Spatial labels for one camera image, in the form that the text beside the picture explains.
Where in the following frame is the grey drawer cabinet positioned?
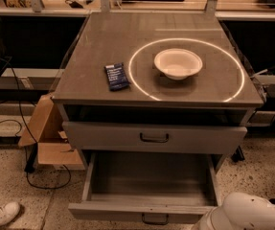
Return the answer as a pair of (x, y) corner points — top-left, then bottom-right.
(52, 11), (265, 174)

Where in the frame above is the grey top drawer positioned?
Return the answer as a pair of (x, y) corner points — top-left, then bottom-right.
(62, 122), (247, 154)

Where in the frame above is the grey drawer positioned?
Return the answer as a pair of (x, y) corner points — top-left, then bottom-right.
(69, 151), (221, 225)
(62, 122), (247, 154)

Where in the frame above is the black floor cable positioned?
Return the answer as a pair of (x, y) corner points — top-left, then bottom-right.
(0, 3), (72, 190)

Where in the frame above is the brown cardboard box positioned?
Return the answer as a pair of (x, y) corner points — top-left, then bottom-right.
(18, 94), (84, 170)

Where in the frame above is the blue snack bar packet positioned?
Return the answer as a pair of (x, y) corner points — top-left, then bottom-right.
(104, 62), (130, 91)

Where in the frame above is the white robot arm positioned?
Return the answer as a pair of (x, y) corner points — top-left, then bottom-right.
(191, 192), (275, 230)

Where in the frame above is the white sneaker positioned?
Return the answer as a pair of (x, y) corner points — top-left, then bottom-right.
(0, 201), (20, 226)

